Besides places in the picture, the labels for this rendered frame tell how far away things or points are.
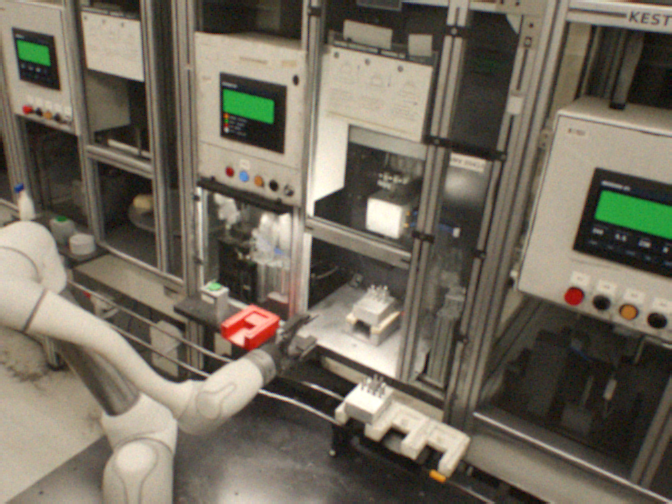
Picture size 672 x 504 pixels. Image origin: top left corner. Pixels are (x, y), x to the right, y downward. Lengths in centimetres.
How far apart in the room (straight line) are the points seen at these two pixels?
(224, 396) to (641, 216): 100
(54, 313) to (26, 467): 172
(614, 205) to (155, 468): 122
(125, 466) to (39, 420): 169
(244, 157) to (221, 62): 29
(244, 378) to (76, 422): 181
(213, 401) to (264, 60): 96
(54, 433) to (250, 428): 134
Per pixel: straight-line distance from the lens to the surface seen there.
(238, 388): 144
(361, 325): 210
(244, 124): 186
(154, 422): 172
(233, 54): 188
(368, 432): 178
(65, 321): 138
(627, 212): 143
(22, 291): 137
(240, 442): 199
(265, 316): 205
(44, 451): 308
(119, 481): 159
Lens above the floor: 207
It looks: 27 degrees down
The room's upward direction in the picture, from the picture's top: 5 degrees clockwise
